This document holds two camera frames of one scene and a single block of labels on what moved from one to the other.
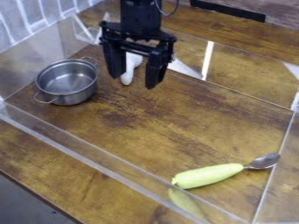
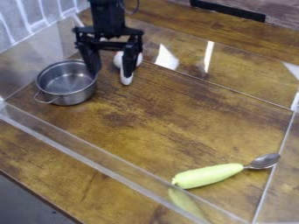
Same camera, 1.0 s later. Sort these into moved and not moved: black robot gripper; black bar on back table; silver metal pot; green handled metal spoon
Moved: black robot gripper
Not moved: green handled metal spoon; black bar on back table; silver metal pot
